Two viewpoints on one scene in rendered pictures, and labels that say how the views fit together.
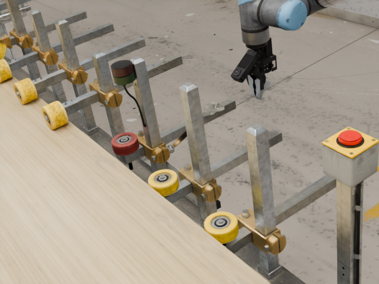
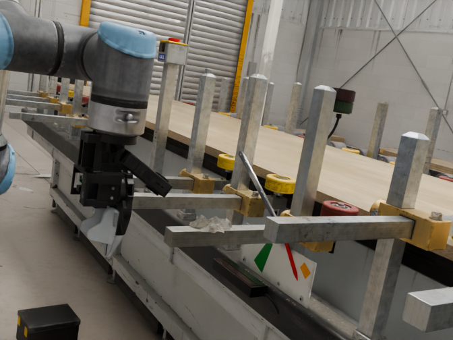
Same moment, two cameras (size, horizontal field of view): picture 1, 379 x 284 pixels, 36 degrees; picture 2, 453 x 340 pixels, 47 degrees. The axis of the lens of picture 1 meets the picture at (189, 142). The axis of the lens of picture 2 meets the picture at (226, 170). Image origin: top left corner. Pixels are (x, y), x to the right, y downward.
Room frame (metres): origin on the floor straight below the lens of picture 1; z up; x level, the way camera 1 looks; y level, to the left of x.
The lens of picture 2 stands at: (2.60, -0.13, 1.15)
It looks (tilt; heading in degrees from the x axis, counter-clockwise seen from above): 10 degrees down; 177
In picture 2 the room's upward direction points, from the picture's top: 10 degrees clockwise
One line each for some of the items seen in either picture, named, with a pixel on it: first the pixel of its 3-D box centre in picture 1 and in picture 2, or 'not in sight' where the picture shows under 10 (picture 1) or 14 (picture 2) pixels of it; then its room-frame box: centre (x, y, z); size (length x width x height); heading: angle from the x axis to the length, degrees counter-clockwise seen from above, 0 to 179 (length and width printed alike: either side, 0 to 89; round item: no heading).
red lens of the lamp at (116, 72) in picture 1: (122, 68); (341, 94); (1.47, 0.15, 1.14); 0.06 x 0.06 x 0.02
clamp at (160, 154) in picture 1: (150, 147); (305, 229); (1.51, 0.12, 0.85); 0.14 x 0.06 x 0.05; 30
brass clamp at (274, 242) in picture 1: (260, 232); (195, 181); (1.08, -0.14, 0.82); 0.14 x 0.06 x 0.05; 30
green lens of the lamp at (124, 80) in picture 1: (123, 76); (338, 106); (1.47, 0.15, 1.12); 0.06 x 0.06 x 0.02
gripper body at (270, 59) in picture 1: (259, 56); (106, 168); (1.76, -0.28, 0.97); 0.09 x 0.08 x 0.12; 122
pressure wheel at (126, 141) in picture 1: (127, 153); (336, 228); (1.49, 0.19, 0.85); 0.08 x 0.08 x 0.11
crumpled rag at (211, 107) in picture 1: (210, 106); (214, 221); (1.65, -0.09, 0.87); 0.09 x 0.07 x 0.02; 120
